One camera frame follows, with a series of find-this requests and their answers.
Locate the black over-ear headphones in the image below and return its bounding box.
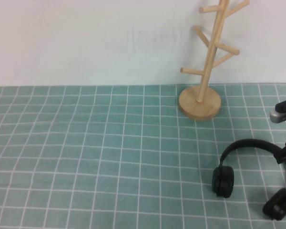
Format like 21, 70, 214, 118
211, 138, 286, 221

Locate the wooden branched headphone stand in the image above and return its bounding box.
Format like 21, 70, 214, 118
178, 0, 251, 122

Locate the teal white-grid tablecloth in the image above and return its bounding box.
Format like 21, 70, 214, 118
0, 82, 286, 229

